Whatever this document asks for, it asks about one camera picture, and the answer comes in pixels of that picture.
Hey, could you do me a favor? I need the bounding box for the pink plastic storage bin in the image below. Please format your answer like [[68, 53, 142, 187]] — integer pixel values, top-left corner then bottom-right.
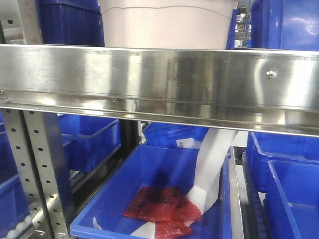
[[99, 0, 238, 50]]

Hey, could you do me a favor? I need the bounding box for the blue bin rear centre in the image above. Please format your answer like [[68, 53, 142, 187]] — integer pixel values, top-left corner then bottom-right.
[[143, 122, 209, 149]]

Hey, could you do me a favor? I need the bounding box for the blue bin with red pouches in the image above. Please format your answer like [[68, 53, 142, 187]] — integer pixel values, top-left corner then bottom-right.
[[70, 145, 232, 239]]

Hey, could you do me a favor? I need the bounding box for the blue bin lower left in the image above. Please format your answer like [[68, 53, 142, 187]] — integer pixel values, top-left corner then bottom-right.
[[58, 114, 121, 173]]

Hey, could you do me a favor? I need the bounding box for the blue bin lower right rear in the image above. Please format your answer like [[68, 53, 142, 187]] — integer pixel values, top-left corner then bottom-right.
[[246, 131, 319, 193]]

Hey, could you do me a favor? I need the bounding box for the perforated steel shelf upright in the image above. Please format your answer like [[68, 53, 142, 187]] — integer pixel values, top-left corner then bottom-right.
[[1, 109, 75, 239]]

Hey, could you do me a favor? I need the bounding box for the blue bin upper left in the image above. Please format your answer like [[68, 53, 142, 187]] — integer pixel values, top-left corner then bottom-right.
[[36, 0, 105, 46]]

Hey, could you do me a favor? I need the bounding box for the blue bin lower right front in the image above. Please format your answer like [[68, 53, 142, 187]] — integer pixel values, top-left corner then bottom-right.
[[264, 160, 319, 239]]

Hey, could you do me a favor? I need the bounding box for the blue bin upper right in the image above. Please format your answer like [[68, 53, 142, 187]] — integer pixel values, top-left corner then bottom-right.
[[251, 0, 319, 51]]

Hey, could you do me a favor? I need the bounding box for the blue bin far left edge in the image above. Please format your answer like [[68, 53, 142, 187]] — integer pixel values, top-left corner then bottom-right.
[[0, 119, 29, 238]]

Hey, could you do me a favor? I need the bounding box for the white paper strip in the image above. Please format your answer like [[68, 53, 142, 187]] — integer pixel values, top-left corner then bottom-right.
[[92, 128, 239, 239]]

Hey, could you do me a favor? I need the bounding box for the red bubble pouch upper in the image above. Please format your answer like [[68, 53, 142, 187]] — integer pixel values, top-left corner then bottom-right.
[[123, 187, 201, 223]]

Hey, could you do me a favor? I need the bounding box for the red bubble pouch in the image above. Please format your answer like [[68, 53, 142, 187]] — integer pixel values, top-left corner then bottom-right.
[[155, 221, 192, 239], [123, 187, 201, 223]]

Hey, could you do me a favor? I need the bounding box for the red bubble pouch lower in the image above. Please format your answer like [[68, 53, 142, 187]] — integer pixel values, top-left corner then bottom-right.
[[155, 221, 192, 239]]

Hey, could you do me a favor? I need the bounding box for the stainless steel shelf rail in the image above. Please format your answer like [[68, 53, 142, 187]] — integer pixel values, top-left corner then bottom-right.
[[0, 45, 319, 136]]

